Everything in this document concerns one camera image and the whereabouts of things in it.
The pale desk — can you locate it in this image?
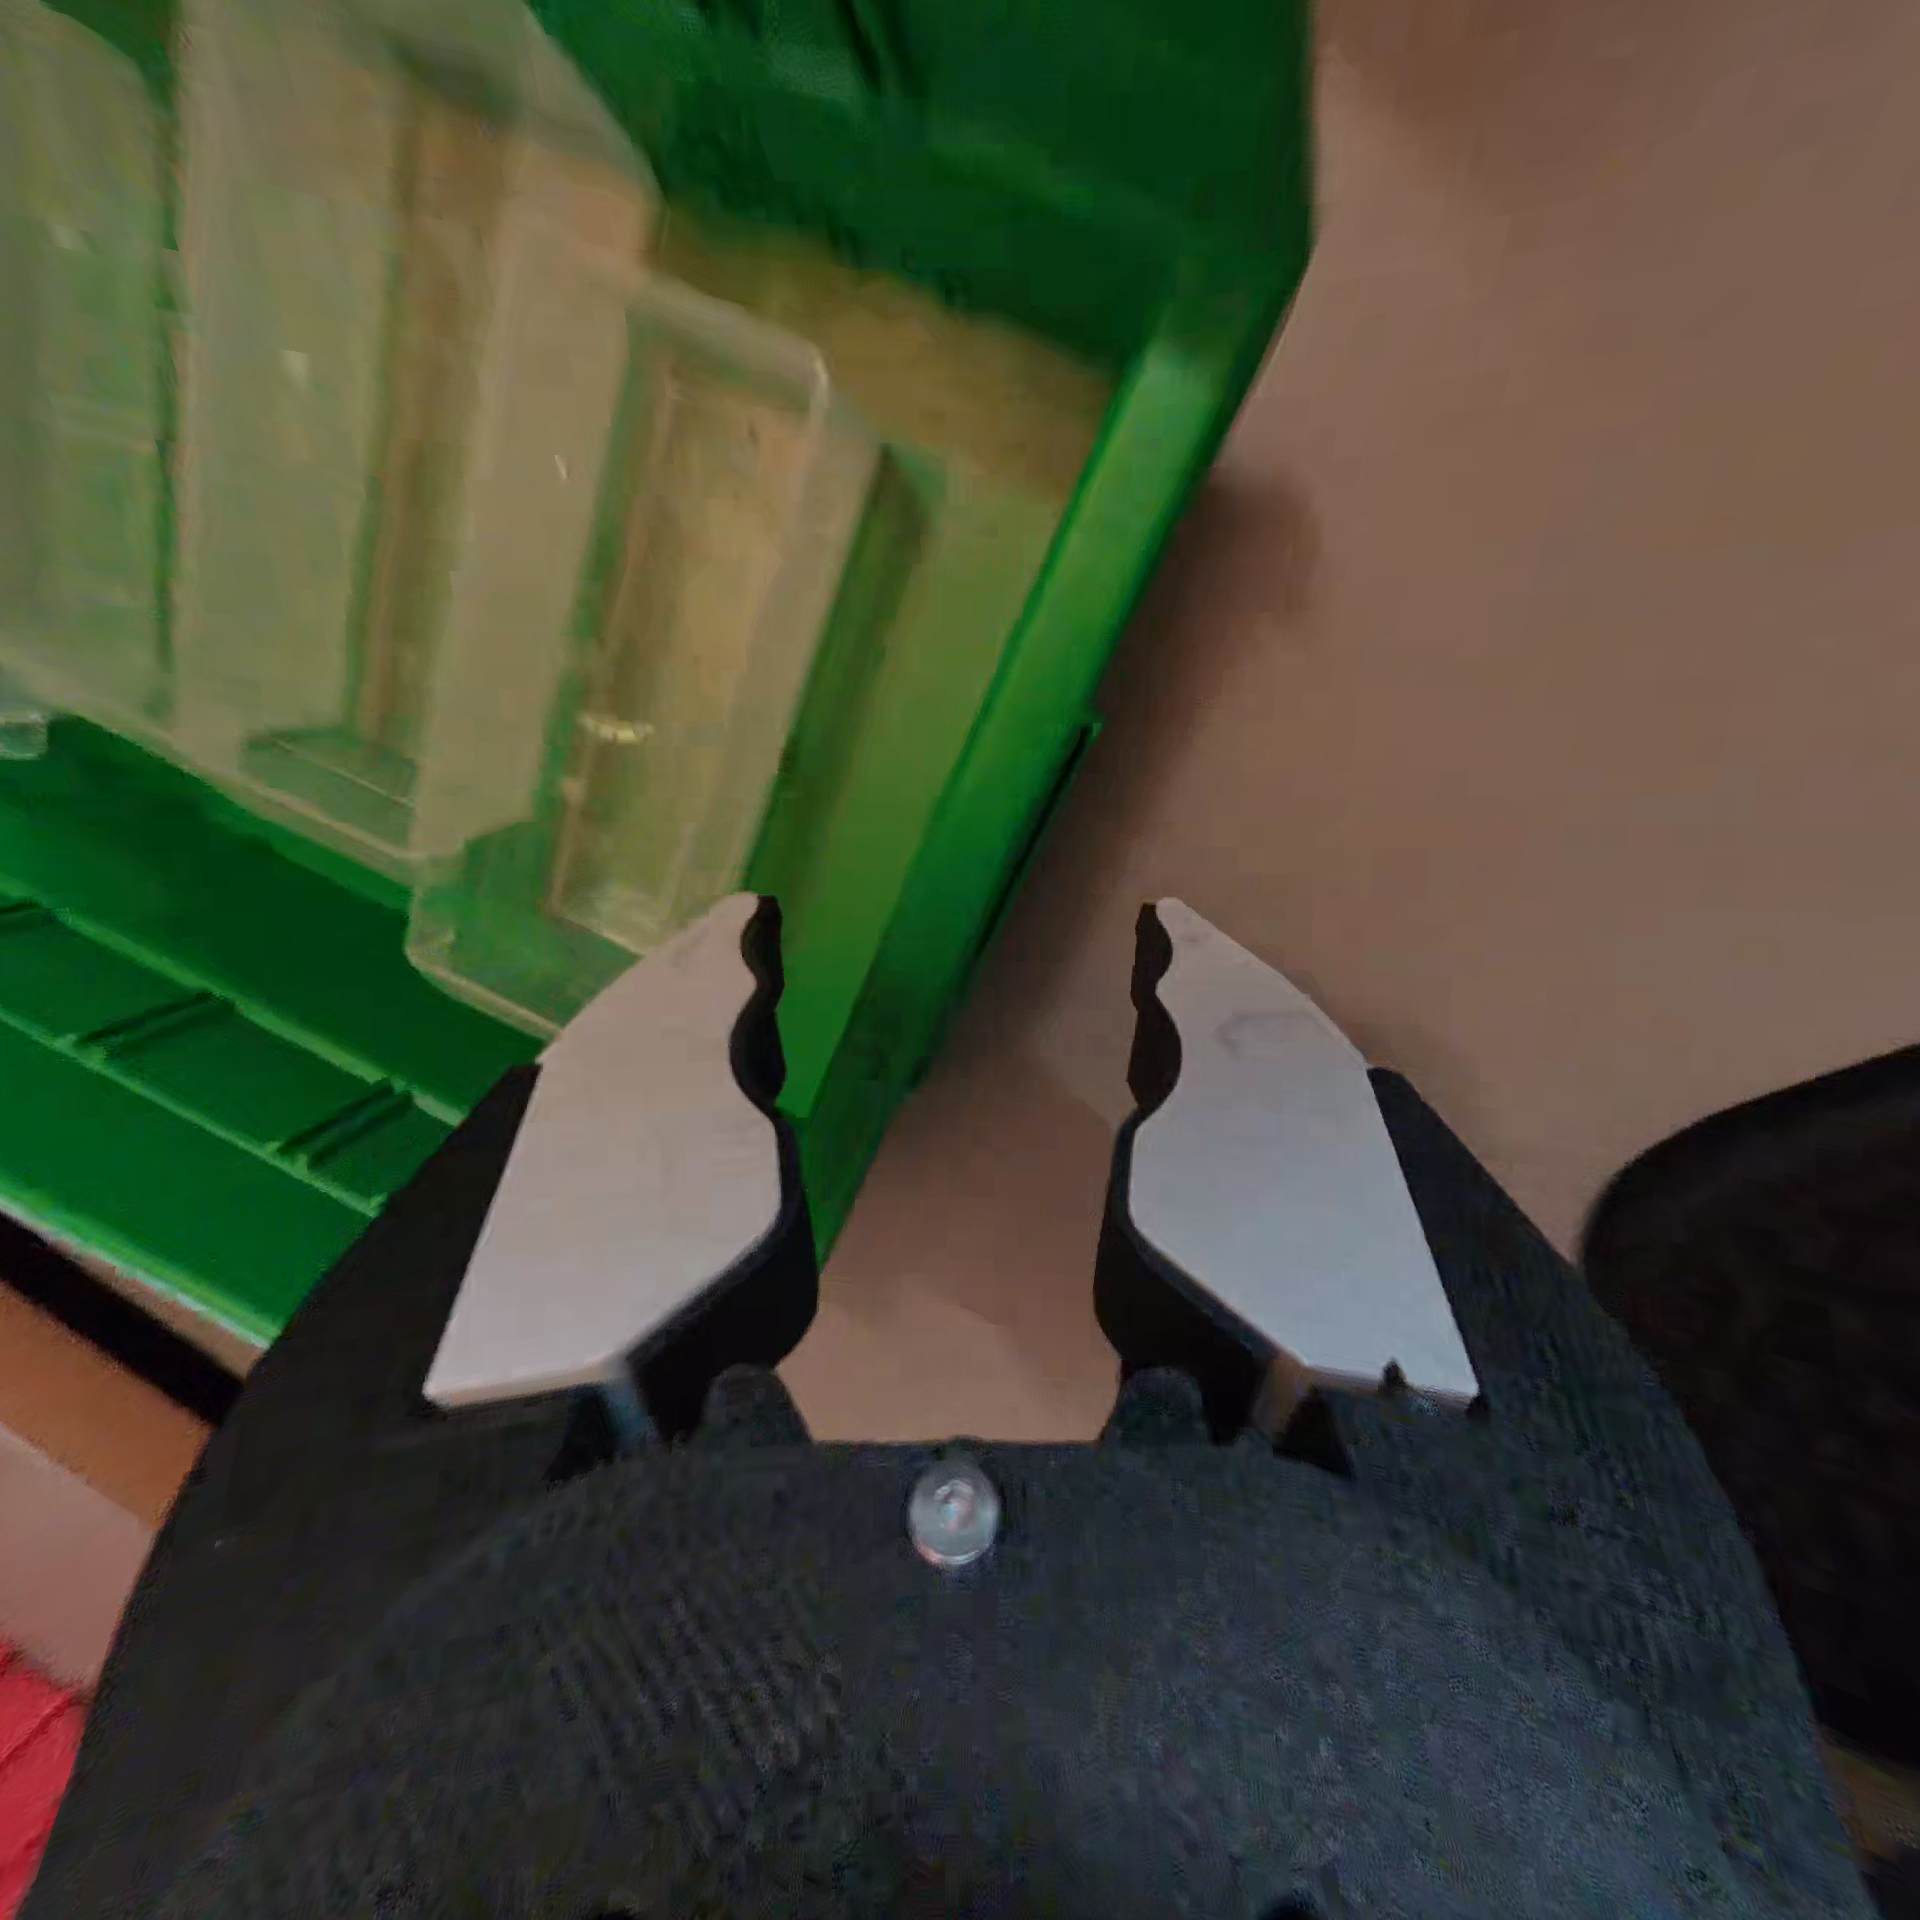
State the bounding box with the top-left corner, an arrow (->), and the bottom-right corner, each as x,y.
0,0 -> 1920,1682

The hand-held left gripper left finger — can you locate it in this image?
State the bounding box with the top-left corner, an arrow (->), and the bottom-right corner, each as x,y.
424,890 -> 819,1440

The red floor object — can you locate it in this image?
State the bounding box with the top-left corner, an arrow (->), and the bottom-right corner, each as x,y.
0,1640 -> 90,1862

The green plastic bin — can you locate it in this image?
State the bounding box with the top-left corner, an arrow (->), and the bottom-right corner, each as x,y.
0,0 -> 1315,1344

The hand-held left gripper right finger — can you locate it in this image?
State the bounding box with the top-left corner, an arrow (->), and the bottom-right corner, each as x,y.
1093,899 -> 1480,1438

